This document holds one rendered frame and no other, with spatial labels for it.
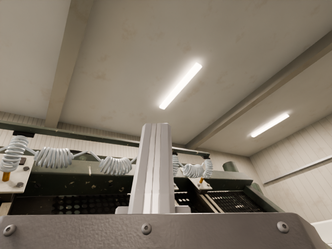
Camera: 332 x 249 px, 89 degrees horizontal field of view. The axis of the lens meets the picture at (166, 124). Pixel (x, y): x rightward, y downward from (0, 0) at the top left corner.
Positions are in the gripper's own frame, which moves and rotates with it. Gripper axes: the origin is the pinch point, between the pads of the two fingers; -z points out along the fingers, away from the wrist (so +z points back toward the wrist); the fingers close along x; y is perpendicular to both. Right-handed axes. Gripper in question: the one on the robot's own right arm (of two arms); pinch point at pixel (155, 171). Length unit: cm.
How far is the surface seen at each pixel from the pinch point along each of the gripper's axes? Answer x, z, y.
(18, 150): 42, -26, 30
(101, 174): 26, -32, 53
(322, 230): -338, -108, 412
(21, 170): 46, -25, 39
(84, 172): 31, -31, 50
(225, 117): -156, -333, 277
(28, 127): 41, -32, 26
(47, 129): 37, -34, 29
